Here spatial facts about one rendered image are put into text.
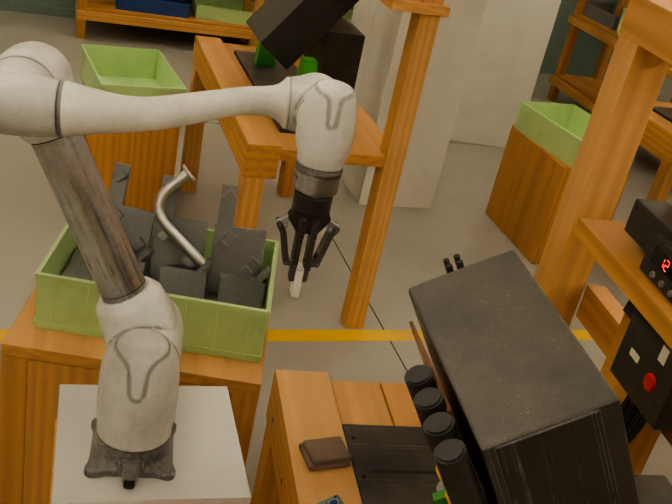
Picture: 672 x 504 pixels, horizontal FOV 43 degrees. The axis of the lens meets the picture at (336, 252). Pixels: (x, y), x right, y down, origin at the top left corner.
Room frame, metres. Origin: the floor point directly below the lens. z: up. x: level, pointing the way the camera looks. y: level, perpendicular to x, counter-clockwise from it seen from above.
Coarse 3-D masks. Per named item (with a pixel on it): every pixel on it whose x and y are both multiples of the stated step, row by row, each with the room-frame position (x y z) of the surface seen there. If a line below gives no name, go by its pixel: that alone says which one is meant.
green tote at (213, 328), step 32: (64, 256) 2.12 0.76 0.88; (64, 288) 1.89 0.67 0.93; (96, 288) 1.89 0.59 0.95; (64, 320) 1.89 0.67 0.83; (96, 320) 1.89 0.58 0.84; (192, 320) 1.92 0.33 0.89; (224, 320) 1.93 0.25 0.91; (256, 320) 1.94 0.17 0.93; (192, 352) 1.92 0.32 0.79; (224, 352) 1.93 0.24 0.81; (256, 352) 1.94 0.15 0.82
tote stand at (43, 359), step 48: (48, 336) 1.85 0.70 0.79; (0, 384) 1.78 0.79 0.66; (48, 384) 1.79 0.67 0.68; (96, 384) 1.81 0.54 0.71; (192, 384) 1.84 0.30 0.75; (240, 384) 1.84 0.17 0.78; (0, 432) 1.78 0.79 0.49; (48, 432) 1.79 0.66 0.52; (240, 432) 1.84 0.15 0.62; (0, 480) 1.78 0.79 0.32; (48, 480) 1.79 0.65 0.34
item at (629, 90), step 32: (640, 64) 1.86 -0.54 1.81; (608, 96) 1.89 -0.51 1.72; (640, 96) 1.86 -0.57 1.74; (608, 128) 1.85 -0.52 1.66; (640, 128) 1.87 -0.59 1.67; (576, 160) 1.93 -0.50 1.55; (608, 160) 1.86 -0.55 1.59; (576, 192) 1.88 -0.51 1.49; (608, 192) 1.87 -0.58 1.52; (544, 256) 1.92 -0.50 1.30; (576, 256) 1.86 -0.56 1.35; (544, 288) 1.87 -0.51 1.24; (576, 288) 1.87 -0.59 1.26; (608, 352) 1.56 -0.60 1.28; (640, 448) 1.45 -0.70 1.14
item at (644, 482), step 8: (640, 480) 1.22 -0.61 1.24; (648, 480) 1.22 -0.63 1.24; (656, 480) 1.23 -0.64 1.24; (664, 480) 1.23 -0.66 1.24; (640, 488) 1.20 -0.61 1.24; (648, 488) 1.20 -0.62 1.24; (656, 488) 1.21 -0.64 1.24; (664, 488) 1.21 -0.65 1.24; (640, 496) 1.18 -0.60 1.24; (648, 496) 1.18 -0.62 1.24; (656, 496) 1.18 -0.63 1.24; (664, 496) 1.19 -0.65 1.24
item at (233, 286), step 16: (224, 192) 2.23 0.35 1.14; (224, 208) 2.22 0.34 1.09; (224, 224) 2.21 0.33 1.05; (240, 240) 2.20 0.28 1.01; (256, 240) 2.21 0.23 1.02; (224, 256) 2.18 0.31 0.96; (240, 256) 2.19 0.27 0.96; (256, 256) 2.20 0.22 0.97; (208, 272) 2.16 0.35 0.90; (224, 272) 2.17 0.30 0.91; (240, 272) 2.18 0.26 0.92; (256, 272) 2.19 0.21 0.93; (208, 288) 2.15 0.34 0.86; (224, 288) 2.11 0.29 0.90; (240, 288) 2.12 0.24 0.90; (256, 288) 2.13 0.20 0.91; (240, 304) 2.11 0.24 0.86; (256, 304) 2.12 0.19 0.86
